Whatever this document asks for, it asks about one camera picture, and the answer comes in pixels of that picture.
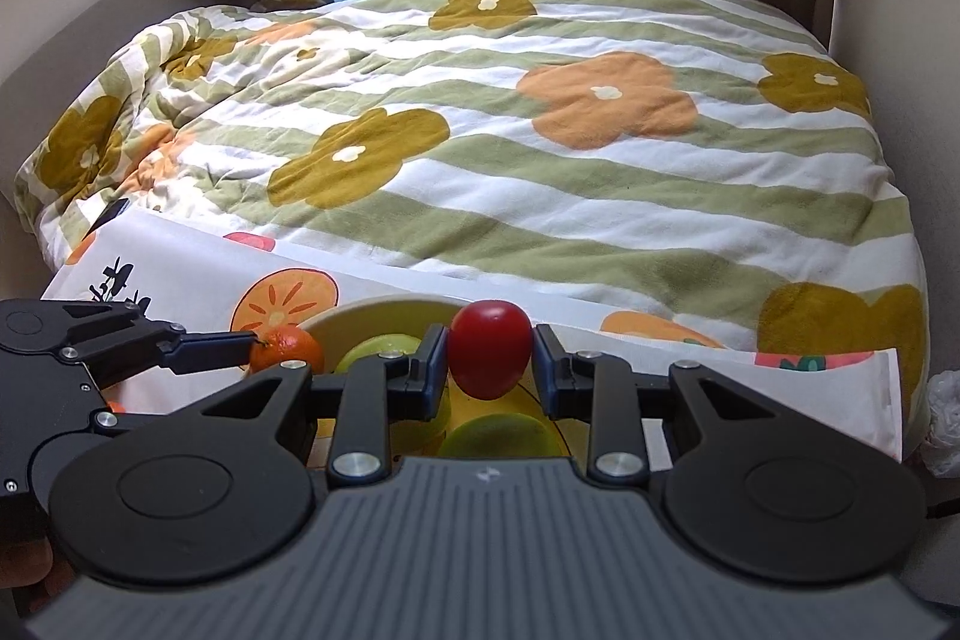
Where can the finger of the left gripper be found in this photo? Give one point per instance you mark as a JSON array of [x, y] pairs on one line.
[[195, 348]]

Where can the grey upholstered headboard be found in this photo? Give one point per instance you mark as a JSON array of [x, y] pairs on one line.
[[35, 94]]

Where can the red cherry tomato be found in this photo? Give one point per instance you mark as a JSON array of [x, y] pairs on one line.
[[489, 347]]

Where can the black smartphone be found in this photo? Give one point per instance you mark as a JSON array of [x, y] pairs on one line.
[[111, 212]]

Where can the floral striped quilt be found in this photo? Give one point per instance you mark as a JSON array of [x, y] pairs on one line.
[[702, 161]]

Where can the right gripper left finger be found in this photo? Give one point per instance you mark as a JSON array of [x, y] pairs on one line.
[[376, 392]]

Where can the cream duck print bowl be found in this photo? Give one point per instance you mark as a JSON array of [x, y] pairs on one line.
[[343, 328]]

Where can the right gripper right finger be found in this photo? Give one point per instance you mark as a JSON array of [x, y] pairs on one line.
[[603, 392]]

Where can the white fruit print cloth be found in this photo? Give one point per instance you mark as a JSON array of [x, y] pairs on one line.
[[244, 282]]

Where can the green apple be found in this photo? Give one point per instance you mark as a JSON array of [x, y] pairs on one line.
[[391, 343], [502, 436]]

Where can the small mandarin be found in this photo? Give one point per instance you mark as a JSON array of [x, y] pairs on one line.
[[286, 342]]

